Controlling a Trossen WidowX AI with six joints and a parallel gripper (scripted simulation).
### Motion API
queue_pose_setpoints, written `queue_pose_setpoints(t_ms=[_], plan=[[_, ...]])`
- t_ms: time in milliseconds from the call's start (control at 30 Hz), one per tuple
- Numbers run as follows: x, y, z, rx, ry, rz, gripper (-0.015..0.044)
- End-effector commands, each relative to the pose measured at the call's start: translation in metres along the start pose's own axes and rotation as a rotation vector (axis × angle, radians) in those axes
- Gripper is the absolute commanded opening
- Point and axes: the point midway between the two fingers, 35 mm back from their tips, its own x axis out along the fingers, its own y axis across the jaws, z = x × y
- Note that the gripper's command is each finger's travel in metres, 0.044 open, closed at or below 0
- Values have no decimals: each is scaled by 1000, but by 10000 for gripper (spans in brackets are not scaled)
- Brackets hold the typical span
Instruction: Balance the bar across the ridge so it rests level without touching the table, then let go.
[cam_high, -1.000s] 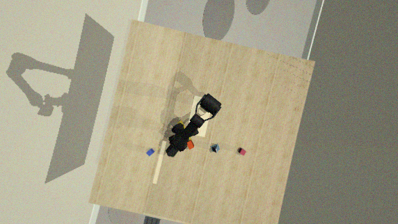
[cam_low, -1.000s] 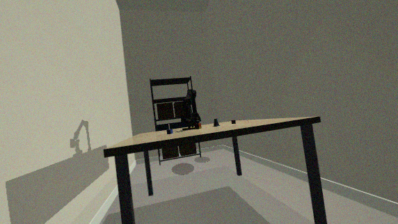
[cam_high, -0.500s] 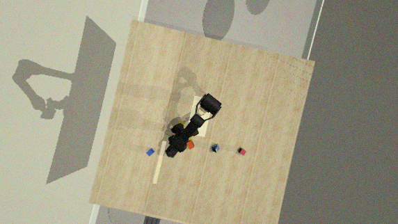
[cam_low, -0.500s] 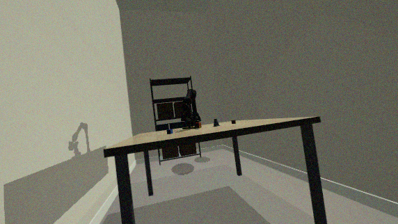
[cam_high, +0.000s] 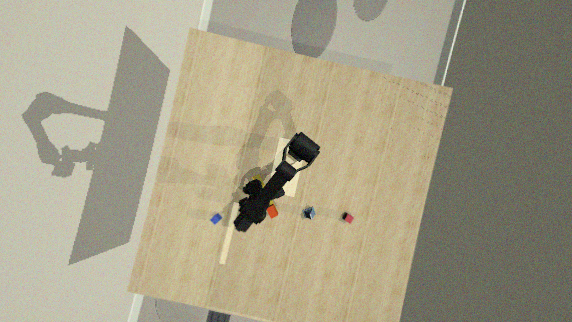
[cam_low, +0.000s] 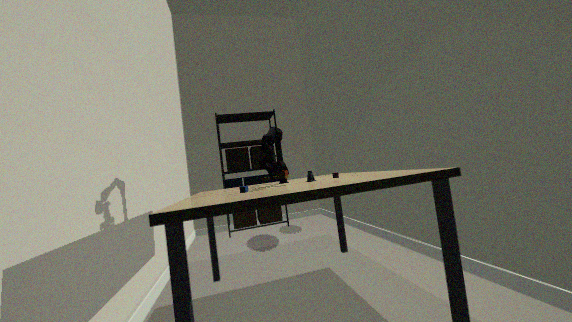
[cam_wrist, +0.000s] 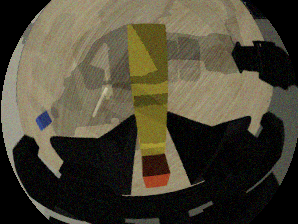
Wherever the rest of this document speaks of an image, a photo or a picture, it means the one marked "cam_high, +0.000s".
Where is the yellow bar with black and red end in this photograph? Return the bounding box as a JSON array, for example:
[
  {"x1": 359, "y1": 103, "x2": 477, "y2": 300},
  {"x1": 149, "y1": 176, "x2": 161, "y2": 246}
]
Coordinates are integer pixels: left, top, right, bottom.
[{"x1": 252, "y1": 174, "x2": 278, "y2": 219}]

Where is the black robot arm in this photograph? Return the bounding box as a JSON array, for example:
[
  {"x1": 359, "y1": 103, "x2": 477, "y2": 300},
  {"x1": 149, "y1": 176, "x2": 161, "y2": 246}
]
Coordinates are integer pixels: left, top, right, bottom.
[{"x1": 234, "y1": 132, "x2": 320, "y2": 232}]

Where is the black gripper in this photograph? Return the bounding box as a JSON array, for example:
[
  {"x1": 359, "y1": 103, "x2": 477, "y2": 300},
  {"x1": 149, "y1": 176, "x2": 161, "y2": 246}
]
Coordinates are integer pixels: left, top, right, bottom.
[{"x1": 239, "y1": 188, "x2": 285, "y2": 207}]

